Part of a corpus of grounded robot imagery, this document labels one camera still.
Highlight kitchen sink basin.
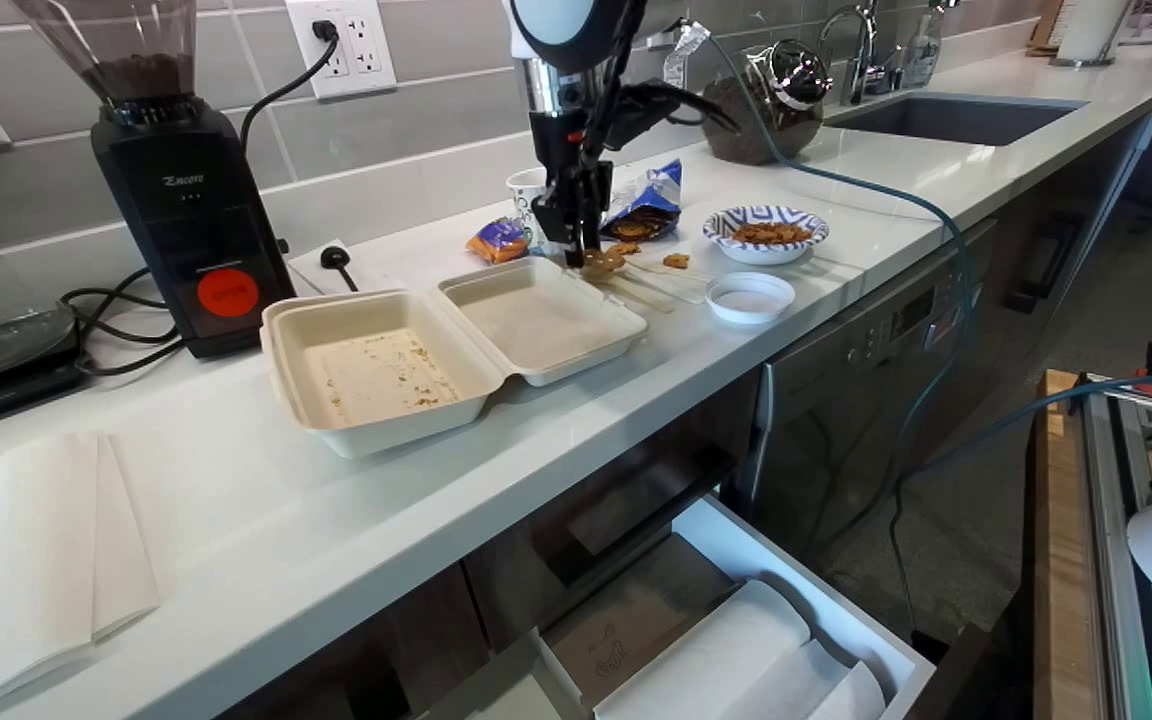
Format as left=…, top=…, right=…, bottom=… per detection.
left=823, top=90, right=1088, bottom=149

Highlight small black plug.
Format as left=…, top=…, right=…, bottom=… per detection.
left=318, top=240, right=364, bottom=297

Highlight black grinder power cord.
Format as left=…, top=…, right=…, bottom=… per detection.
left=238, top=18, right=344, bottom=152

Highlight pile of brown cookie pieces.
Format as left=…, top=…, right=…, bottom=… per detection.
left=734, top=220, right=812, bottom=250

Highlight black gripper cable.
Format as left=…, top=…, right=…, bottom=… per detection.
left=600, top=77, right=747, bottom=152

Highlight black countertop appliance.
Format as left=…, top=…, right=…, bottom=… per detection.
left=0, top=213, right=89, bottom=433

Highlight grey blue cable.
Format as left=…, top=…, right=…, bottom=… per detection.
left=699, top=34, right=974, bottom=634
left=914, top=378, right=1152, bottom=474

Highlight white plastic roll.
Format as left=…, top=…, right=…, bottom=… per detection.
left=592, top=578, right=891, bottom=720

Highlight white paper towel roll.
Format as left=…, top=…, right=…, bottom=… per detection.
left=1052, top=0, right=1131, bottom=70

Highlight black coffee grinder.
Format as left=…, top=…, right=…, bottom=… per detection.
left=14, top=0, right=299, bottom=360

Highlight beige clamshell takeout container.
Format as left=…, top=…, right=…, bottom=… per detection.
left=258, top=254, right=652, bottom=462

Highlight white plastic cup lid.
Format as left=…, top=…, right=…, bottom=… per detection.
left=705, top=268, right=802, bottom=327

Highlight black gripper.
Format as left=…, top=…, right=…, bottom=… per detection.
left=529, top=108, right=625, bottom=274

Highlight round brown cookie with holes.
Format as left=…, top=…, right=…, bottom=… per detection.
left=576, top=245, right=625, bottom=283

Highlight blue white snack bag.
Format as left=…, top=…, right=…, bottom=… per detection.
left=600, top=155, right=690, bottom=250

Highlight open grey drawer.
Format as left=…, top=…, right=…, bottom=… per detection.
left=419, top=493, right=940, bottom=720

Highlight wooden table with aluminium rails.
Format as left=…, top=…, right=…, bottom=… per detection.
left=1029, top=364, right=1152, bottom=720

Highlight blue patterned paper bowl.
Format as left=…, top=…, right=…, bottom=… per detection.
left=699, top=202, right=831, bottom=274

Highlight looped black cords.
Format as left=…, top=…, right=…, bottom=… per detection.
left=59, top=264, right=194, bottom=379

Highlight white folded paper towel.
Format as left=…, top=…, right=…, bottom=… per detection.
left=0, top=427, right=164, bottom=720

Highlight grey dishwasher front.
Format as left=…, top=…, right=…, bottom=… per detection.
left=751, top=215, right=1009, bottom=563

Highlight white wall power outlet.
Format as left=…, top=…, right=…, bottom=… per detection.
left=283, top=0, right=399, bottom=104

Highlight shiny metal kettle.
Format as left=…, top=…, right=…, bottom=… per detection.
left=699, top=35, right=838, bottom=169

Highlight small orange blue snack wrapper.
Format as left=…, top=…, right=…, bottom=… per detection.
left=466, top=215, right=536, bottom=268

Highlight chrome sink faucet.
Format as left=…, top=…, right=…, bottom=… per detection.
left=812, top=0, right=960, bottom=108

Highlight clear plastic fork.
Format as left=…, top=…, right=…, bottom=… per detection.
left=611, top=254, right=696, bottom=311

